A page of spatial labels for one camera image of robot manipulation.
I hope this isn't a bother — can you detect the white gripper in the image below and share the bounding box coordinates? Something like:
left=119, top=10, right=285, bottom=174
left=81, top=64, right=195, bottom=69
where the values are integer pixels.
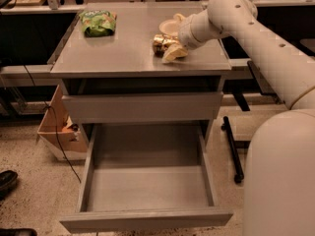
left=162, top=11, right=210, bottom=63

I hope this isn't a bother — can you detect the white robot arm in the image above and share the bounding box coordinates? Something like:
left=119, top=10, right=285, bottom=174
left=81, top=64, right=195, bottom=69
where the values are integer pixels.
left=178, top=0, right=315, bottom=236

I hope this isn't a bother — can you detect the metal workbench rail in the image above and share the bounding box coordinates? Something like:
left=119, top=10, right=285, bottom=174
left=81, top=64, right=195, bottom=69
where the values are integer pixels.
left=0, top=64, right=60, bottom=88

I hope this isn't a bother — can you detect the black stand with tray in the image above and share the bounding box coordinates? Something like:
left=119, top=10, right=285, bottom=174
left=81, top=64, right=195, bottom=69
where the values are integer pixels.
left=221, top=61, right=281, bottom=184

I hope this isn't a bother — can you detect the open grey middle drawer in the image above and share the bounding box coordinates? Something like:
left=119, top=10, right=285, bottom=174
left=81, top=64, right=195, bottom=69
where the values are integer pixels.
left=60, top=123, right=232, bottom=233

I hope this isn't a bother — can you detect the green chip bag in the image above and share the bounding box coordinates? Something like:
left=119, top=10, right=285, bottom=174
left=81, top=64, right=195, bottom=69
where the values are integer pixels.
left=79, top=10, right=117, bottom=37

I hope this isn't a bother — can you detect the orange soda can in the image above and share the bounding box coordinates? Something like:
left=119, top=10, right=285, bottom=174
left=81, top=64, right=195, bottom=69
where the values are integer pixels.
left=152, top=33, right=178, bottom=55

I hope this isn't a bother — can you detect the cardboard box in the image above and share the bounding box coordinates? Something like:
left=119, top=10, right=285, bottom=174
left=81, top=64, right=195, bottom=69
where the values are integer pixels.
left=37, top=87, right=88, bottom=160

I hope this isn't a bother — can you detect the grey drawer cabinet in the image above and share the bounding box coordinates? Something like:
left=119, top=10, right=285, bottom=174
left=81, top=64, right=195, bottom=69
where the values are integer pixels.
left=51, top=2, right=231, bottom=138

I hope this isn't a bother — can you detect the black power cable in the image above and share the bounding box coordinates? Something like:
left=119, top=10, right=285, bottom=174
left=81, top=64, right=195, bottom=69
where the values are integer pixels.
left=23, top=65, right=83, bottom=184

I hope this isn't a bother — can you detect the closed grey upper drawer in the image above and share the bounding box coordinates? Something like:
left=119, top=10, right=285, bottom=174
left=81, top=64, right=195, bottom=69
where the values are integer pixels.
left=62, top=92, right=222, bottom=123

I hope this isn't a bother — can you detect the black shoe lower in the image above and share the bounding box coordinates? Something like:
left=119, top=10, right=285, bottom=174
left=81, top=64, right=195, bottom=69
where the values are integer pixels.
left=0, top=228, right=37, bottom=236

